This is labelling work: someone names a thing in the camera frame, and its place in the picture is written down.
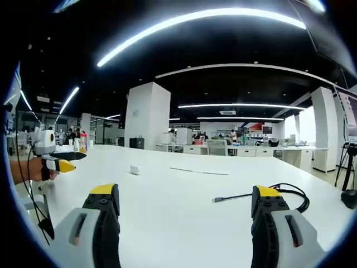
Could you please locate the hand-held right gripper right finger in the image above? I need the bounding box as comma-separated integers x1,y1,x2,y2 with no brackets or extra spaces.
250,185,327,268

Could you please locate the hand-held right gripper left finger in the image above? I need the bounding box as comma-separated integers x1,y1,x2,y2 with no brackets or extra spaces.
51,183,122,268

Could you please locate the black Type-C cable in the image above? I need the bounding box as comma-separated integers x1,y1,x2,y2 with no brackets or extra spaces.
211,183,311,213

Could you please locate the white desk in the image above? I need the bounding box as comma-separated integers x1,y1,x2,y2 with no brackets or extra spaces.
13,144,347,268

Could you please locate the person's left hand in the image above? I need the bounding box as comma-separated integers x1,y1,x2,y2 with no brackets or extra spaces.
27,157,61,183

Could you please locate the short ceiling light strip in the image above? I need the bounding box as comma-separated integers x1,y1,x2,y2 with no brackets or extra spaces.
59,87,80,115

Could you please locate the black bag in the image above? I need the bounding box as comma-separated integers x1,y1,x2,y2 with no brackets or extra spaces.
129,137,146,150

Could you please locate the black round object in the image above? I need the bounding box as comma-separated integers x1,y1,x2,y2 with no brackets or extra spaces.
340,189,357,209

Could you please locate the row of white office desks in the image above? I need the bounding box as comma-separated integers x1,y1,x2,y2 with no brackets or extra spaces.
155,142,330,171

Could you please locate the black tripod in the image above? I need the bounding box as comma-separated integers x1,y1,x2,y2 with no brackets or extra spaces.
334,141,357,192

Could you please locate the white square pillar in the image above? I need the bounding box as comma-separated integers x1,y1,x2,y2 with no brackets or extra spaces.
124,82,171,151

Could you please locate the thin white strip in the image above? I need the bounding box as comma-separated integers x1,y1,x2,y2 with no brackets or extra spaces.
170,166,230,176

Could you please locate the grey mesh office chair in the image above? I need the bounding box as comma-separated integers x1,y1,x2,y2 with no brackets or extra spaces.
206,138,229,156

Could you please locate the white slim pillar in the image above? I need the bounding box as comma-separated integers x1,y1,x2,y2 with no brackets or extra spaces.
310,86,337,173

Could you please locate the long straight ceiling light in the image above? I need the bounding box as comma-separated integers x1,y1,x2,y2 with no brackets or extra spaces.
177,103,307,111

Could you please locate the long curved ceiling light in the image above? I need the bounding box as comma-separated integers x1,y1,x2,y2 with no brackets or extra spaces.
96,7,308,68

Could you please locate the dark hanging panel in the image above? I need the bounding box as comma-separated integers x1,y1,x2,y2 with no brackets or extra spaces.
289,0,357,82

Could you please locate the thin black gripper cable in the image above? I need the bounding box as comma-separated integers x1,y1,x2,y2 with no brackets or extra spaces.
15,133,55,246

